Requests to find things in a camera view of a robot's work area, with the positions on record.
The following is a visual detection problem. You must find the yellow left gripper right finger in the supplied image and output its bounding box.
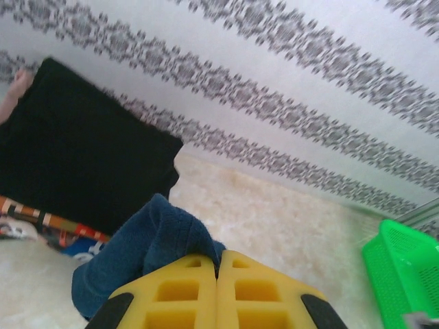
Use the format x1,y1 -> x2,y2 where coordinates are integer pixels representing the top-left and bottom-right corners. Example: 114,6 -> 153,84
215,249 -> 348,329

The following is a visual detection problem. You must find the black folded t-shirt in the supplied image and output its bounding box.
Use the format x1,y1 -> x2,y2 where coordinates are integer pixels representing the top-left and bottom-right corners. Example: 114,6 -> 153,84
0,57 -> 185,237

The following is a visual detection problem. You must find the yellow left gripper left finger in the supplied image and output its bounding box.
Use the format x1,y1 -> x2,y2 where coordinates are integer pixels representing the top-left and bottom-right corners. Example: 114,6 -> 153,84
84,254 -> 218,329

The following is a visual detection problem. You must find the pink folded t-shirt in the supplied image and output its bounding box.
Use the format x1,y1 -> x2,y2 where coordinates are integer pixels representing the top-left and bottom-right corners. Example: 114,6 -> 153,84
0,68 -> 35,126

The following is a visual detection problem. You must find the blue t-shirt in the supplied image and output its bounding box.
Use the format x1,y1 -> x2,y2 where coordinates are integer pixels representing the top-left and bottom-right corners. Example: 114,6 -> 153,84
71,193 -> 227,321

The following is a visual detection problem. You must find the colourful printed folded t-shirt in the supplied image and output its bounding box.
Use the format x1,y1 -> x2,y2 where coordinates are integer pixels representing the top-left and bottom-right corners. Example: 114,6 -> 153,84
0,195 -> 111,265

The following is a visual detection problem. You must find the aluminium frame post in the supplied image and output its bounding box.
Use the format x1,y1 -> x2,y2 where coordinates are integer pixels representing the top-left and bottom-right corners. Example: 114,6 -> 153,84
394,200 -> 439,237

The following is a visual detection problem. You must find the green plastic basket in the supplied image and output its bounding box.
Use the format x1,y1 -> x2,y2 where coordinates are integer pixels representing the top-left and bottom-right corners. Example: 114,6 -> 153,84
361,219 -> 439,329

